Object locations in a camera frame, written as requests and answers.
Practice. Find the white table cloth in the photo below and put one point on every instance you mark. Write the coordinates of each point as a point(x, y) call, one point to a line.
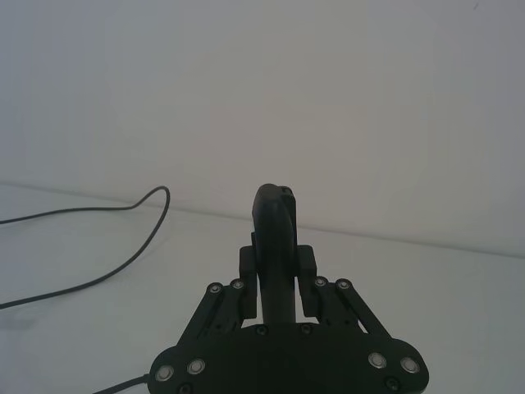
point(410, 295)

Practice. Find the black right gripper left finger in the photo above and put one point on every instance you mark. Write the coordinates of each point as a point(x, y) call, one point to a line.
point(223, 305)

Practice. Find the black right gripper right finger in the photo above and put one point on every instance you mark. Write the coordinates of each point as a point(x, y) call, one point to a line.
point(334, 303)

